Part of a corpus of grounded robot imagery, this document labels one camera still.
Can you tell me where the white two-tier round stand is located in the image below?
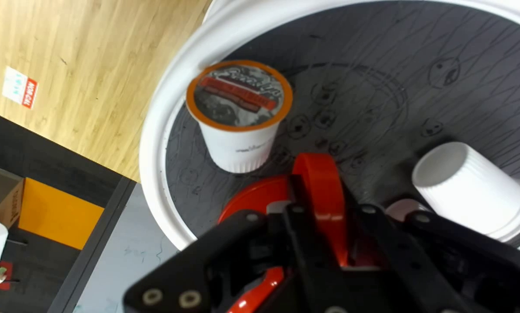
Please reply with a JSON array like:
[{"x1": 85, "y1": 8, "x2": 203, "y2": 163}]
[{"x1": 139, "y1": 0, "x2": 520, "y2": 247}]

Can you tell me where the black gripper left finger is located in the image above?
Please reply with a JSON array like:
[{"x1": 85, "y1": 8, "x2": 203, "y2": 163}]
[{"x1": 122, "y1": 205, "x2": 329, "y2": 313}]

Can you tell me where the white coffee pod cup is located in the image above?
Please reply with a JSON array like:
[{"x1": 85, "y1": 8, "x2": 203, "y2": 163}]
[{"x1": 186, "y1": 59, "x2": 294, "y2": 174}]

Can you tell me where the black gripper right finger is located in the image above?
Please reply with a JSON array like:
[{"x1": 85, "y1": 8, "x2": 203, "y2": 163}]
[{"x1": 344, "y1": 191, "x2": 520, "y2": 313}]

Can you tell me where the red white table sticker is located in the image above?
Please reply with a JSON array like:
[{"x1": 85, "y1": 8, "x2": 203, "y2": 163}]
[{"x1": 2, "y1": 66, "x2": 38, "y2": 108}]

